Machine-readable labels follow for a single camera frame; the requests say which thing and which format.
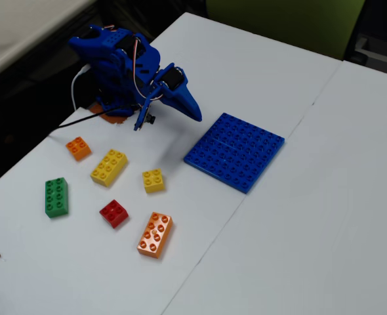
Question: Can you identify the white background desk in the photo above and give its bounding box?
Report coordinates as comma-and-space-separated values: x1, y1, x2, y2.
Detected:
0, 0, 96, 83

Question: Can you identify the white cable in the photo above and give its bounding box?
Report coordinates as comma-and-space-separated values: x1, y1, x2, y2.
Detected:
70, 64, 91, 111

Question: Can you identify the grey background box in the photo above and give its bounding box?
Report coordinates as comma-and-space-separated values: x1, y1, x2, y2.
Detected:
353, 33, 387, 78

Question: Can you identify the blue studded baseplate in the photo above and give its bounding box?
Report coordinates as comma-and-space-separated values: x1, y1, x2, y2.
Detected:
183, 112, 286, 195

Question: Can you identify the small orange square block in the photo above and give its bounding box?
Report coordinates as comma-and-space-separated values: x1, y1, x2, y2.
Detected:
65, 136, 92, 162

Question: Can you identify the long yellow block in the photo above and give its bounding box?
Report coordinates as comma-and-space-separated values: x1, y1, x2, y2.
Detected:
90, 148, 129, 188

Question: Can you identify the long green block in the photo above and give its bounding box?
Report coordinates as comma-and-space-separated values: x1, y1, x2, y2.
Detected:
45, 177, 70, 219

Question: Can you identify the small yellow square block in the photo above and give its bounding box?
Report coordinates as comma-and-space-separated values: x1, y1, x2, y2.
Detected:
142, 168, 166, 194

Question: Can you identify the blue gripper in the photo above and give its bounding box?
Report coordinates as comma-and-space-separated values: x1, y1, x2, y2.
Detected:
152, 62, 203, 123

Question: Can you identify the green chair back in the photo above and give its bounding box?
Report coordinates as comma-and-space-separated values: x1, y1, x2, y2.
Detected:
206, 0, 367, 62

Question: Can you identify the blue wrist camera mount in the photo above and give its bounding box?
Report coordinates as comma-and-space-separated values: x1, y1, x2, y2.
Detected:
133, 98, 157, 132

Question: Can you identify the small red square block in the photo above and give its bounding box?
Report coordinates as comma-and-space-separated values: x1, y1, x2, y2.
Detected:
98, 199, 129, 229

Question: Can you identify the long orange block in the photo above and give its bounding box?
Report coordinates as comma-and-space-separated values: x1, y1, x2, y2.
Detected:
136, 211, 174, 259

